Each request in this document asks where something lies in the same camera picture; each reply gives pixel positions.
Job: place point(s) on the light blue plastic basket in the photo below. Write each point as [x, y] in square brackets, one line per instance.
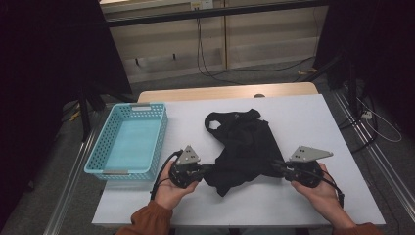
[130, 143]

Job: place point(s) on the white wall socket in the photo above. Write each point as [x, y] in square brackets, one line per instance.
[202, 4]

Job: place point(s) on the white table cover sheet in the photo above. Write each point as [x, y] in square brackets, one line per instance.
[326, 124]

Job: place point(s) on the white power strip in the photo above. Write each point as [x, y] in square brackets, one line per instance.
[366, 114]

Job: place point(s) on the person's right hand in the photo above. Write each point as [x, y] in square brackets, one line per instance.
[321, 196]

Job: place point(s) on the black metal stand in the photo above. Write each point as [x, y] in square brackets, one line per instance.
[351, 88]
[84, 117]

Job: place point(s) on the black metal bar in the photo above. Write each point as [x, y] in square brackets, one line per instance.
[212, 13]

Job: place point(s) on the beige cabinet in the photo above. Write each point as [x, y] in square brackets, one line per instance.
[261, 42]

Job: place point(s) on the black curtain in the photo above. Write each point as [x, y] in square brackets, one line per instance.
[42, 65]
[381, 49]

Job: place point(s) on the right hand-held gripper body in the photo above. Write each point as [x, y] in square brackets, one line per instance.
[305, 173]

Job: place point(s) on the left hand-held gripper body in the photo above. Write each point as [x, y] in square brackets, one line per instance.
[184, 171]

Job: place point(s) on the aluminium floor rail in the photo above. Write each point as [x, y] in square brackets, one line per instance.
[70, 182]
[375, 153]

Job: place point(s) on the black tank top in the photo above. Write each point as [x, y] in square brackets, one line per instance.
[248, 150]

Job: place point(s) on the person's left hand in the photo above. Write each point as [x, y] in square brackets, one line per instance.
[171, 196]

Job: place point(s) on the dark round table grommet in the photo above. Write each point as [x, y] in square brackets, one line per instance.
[259, 95]

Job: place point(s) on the small wooden piece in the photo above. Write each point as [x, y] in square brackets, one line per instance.
[308, 71]

